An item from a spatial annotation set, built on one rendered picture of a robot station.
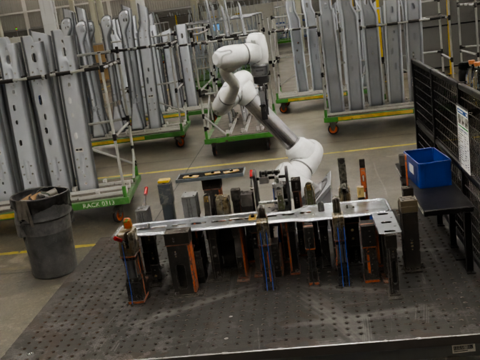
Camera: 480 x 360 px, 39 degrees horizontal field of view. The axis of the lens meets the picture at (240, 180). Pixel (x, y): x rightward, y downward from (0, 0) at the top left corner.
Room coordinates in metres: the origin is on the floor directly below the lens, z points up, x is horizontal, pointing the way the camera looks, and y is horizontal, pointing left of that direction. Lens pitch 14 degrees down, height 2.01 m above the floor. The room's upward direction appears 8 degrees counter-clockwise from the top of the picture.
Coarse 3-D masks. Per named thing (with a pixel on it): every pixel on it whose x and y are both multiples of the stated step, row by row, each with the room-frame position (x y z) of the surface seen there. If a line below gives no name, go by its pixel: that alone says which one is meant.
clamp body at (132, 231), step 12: (132, 228) 3.07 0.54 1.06; (132, 240) 3.00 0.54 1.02; (120, 252) 3.01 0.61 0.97; (132, 252) 3.00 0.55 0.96; (132, 264) 3.02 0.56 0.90; (132, 276) 3.01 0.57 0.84; (144, 276) 3.09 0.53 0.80; (132, 288) 3.01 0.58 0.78; (144, 288) 3.06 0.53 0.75; (132, 300) 3.00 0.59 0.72; (144, 300) 3.01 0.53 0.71
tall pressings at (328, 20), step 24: (360, 0) 10.09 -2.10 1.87; (384, 0) 10.02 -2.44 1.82; (408, 0) 10.03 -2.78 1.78; (336, 24) 10.13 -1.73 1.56; (408, 24) 10.00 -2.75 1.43; (336, 48) 9.90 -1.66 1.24; (384, 48) 10.24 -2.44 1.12; (408, 48) 9.95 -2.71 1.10; (336, 72) 9.94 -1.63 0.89; (360, 72) 9.82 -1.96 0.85; (408, 72) 10.14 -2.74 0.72; (336, 96) 9.91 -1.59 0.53; (360, 96) 9.85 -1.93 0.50
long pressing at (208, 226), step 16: (304, 208) 3.21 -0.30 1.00; (352, 208) 3.10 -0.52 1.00; (368, 208) 3.07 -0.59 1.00; (384, 208) 3.04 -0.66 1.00; (144, 224) 3.30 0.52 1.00; (160, 224) 3.26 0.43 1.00; (176, 224) 3.23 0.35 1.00; (192, 224) 3.19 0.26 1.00; (208, 224) 3.16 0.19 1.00; (224, 224) 3.12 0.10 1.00; (240, 224) 3.10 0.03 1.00
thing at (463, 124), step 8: (456, 104) 3.06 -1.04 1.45; (456, 112) 3.06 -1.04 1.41; (464, 112) 2.91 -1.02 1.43; (464, 120) 2.92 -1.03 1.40; (464, 128) 2.93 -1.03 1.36; (464, 136) 2.94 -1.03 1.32; (464, 144) 2.94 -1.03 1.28; (464, 152) 2.95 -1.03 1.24; (464, 160) 2.96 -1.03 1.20; (464, 168) 2.97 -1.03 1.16
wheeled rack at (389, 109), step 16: (432, 0) 10.33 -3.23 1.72; (448, 0) 9.42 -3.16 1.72; (432, 16) 9.98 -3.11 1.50; (448, 16) 9.42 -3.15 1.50; (320, 48) 9.72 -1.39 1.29; (384, 80) 10.48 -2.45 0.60; (384, 96) 10.47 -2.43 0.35; (336, 112) 9.82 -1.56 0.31; (352, 112) 9.76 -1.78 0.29; (368, 112) 9.68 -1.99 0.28; (384, 112) 9.56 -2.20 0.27; (400, 112) 9.52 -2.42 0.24; (336, 128) 9.77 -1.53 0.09
